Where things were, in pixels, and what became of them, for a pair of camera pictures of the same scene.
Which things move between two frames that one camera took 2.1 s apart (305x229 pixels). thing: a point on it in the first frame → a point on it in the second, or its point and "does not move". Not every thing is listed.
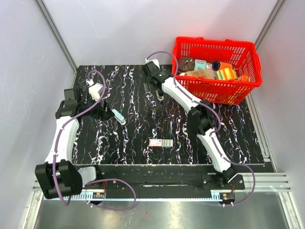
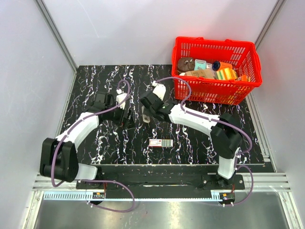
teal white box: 199,64 does not move
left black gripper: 103,113 → 123,121
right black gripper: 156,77 → 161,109
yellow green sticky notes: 227,74 does not move
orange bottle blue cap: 217,65 does not move
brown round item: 186,64 does not move
